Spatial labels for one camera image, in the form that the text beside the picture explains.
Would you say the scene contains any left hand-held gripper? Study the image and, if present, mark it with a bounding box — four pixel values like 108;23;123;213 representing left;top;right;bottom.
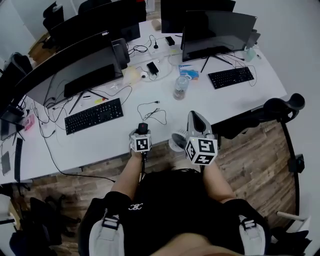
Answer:
128;127;153;153

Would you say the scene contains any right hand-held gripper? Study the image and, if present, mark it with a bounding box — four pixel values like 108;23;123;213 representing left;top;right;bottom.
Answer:
184;110;219;166

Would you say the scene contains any person's right forearm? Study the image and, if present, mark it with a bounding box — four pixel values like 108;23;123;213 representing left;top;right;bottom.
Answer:
201;161;237;204

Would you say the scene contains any person's left forearm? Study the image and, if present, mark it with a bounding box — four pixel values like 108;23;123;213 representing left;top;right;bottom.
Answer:
110;151;145;201

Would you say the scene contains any white desk fan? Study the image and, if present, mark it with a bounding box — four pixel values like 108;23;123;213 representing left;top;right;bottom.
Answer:
168;128;189;153

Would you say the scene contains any clear plastic jar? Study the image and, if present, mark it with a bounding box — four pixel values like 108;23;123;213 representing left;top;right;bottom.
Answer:
172;75;190;101

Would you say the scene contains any black keyboard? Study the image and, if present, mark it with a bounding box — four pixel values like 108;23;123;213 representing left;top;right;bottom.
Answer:
207;66;255;90
64;97;125;136

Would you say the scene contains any cream plastic bag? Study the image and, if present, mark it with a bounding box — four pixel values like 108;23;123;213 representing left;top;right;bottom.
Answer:
123;66;141;85

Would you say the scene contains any blue packet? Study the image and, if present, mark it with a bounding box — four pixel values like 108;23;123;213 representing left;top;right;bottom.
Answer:
177;64;200;82

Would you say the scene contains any black mini computer box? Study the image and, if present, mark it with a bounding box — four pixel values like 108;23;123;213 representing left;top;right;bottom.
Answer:
120;23;142;43
112;37;131;71

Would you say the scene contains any person's black shirt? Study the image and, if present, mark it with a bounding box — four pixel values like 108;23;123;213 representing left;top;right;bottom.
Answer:
77;168;271;256

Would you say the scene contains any pale green bottle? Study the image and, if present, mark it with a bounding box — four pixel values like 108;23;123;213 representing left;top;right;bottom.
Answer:
244;45;258;63

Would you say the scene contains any black box on pole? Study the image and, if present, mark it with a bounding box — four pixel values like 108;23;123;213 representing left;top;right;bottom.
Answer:
286;153;306;174

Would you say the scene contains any wide curved black monitor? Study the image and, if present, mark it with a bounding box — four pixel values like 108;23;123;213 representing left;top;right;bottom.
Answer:
13;30;125;115

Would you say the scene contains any grey mini computer box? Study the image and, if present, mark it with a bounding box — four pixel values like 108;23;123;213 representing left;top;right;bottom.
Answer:
246;29;262;50

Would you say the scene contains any beige cloth roll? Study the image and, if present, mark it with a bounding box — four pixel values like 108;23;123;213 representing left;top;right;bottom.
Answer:
150;19;163;32

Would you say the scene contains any black stand pole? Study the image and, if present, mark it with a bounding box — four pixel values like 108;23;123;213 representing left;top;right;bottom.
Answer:
279;119;301;227

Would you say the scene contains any long black bar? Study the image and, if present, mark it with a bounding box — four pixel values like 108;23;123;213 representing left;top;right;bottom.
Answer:
13;137;24;183

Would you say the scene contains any grey black backpack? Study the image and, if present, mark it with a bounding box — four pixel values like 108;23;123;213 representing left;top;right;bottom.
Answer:
4;51;34;76

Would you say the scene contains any grey tablet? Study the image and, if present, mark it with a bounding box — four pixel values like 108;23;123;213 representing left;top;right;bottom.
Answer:
0;150;12;176

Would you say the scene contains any black mouse cable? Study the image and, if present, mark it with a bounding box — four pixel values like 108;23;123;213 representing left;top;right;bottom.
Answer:
136;100;168;126

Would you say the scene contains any left hand-held gripper cable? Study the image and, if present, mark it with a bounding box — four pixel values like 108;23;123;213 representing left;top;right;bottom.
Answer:
139;151;149;181

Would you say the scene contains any long black hanging cable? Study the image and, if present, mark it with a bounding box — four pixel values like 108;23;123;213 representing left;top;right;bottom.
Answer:
32;99;116;183

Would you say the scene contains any grey shoulder strap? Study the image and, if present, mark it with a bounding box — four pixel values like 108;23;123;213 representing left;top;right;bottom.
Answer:
237;214;266;256
88;208;125;256

